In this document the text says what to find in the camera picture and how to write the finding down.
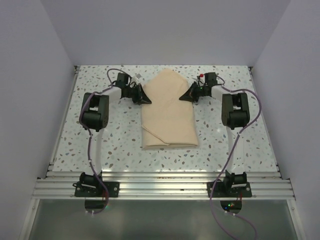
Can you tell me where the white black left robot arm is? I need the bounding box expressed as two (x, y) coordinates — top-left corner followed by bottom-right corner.
(79, 68), (152, 190)

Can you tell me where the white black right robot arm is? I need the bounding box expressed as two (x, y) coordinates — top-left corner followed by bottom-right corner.
(179, 72), (251, 190)

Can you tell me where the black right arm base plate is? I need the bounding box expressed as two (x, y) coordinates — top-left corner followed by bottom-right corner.
(206, 181), (253, 198)

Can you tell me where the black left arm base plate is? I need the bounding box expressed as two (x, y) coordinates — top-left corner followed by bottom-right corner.
(72, 181), (120, 198)

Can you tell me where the aluminium rail frame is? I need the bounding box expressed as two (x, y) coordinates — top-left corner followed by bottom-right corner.
(20, 65), (306, 240)

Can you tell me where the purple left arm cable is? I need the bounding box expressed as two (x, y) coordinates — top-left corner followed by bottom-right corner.
(83, 67), (133, 215)

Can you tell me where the beige cloth mat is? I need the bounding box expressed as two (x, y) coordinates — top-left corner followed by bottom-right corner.
(141, 68), (199, 150)

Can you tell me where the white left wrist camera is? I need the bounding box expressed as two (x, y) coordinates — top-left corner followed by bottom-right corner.
(132, 73), (143, 85)

